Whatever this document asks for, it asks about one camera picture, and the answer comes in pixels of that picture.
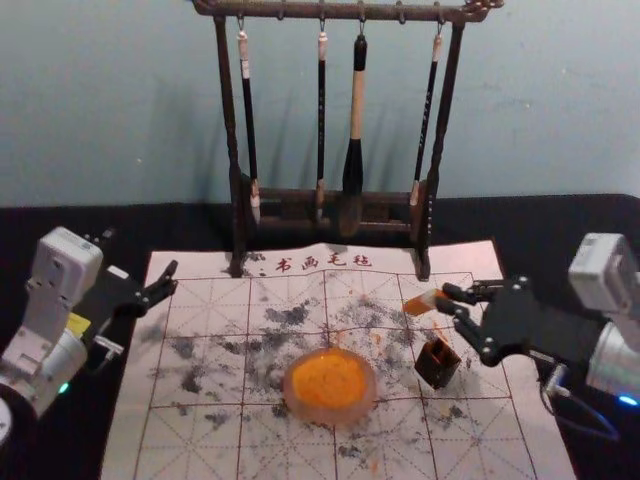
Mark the white felt mat, red grid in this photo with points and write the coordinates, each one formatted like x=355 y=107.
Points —
x=200 y=440

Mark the small orange-brown piece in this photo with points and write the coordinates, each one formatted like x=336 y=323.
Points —
x=419 y=303

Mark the thin black calligraphy brush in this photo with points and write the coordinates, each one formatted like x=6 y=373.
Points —
x=426 y=120
x=248 y=115
x=321 y=110

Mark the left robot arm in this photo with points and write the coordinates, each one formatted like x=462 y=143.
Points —
x=55 y=280

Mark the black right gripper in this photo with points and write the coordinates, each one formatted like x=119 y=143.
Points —
x=540 y=325

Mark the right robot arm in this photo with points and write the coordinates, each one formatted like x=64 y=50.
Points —
x=607 y=280

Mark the round dish of orange paste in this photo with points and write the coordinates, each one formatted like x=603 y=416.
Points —
x=327 y=382

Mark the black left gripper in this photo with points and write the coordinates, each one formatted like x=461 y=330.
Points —
x=107 y=295

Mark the black table cloth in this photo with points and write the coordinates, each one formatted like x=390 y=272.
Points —
x=550 y=220

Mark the dark brown square seal block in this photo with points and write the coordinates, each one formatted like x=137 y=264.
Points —
x=439 y=371

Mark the dark wooden brush rack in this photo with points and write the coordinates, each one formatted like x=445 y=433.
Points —
x=227 y=125

